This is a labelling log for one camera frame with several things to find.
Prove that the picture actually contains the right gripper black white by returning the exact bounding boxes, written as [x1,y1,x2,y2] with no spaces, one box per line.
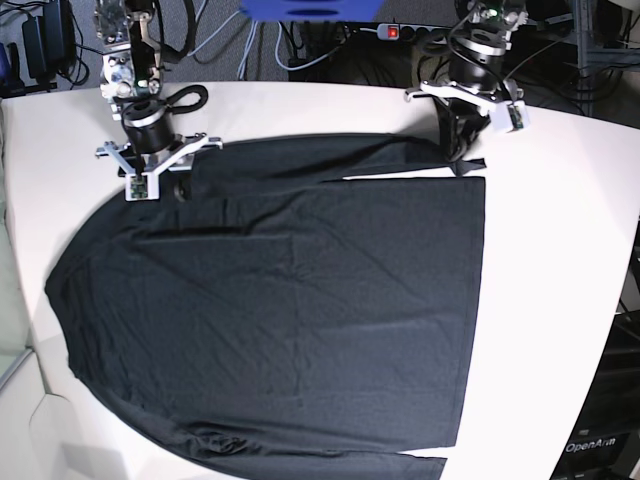
[95,100,223,202]

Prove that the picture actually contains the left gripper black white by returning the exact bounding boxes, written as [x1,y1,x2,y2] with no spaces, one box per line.
[404,34,524,159]

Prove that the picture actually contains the dark navy long-sleeve shirt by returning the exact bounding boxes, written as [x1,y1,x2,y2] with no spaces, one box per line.
[45,135,485,479]

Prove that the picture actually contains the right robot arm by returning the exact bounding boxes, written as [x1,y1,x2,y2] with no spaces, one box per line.
[94,1,223,202]

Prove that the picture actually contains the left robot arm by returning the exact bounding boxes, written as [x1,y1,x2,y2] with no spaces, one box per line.
[405,1,529,162]

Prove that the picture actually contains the black box left background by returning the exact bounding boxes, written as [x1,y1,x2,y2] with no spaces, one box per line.
[22,1,75,83]

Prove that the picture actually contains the black OpenArm case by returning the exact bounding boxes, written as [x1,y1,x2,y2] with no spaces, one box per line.
[551,311,639,479]

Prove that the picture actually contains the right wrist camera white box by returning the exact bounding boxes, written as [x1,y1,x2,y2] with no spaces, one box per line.
[125,172,160,202]

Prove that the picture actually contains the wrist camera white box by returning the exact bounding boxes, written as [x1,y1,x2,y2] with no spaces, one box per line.
[489,100,530,133]
[125,172,160,202]

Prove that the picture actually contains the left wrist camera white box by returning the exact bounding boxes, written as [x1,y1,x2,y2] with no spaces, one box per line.
[489,100,530,133]

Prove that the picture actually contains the white power strip red switch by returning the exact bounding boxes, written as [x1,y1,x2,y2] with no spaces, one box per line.
[374,23,449,44]

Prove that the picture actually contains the light grey cable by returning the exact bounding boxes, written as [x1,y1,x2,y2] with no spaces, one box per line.
[186,0,351,80]

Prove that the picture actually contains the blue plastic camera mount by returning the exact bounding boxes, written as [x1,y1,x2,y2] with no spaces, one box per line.
[241,0,384,22]

